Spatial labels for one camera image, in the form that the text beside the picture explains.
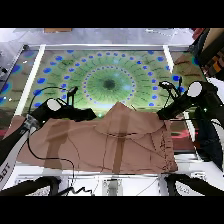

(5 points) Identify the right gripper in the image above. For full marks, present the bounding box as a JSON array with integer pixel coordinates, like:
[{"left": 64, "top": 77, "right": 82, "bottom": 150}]
[{"left": 156, "top": 95, "right": 192, "bottom": 121}]

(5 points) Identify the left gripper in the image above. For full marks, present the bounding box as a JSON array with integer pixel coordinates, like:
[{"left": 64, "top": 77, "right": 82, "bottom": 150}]
[{"left": 59, "top": 107, "right": 98, "bottom": 123}]

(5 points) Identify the brown garment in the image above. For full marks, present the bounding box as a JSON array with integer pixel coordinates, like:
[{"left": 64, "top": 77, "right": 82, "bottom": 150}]
[{"left": 3, "top": 101, "right": 179, "bottom": 175}]

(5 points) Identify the black cable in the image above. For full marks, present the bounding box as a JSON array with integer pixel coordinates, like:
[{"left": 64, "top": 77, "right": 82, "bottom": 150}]
[
  {"left": 27, "top": 85, "right": 69, "bottom": 116},
  {"left": 26, "top": 128, "right": 96, "bottom": 197}
]

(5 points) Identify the silver frame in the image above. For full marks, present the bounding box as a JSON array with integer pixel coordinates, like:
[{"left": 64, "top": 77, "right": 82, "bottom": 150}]
[{"left": 0, "top": 43, "right": 209, "bottom": 197}]

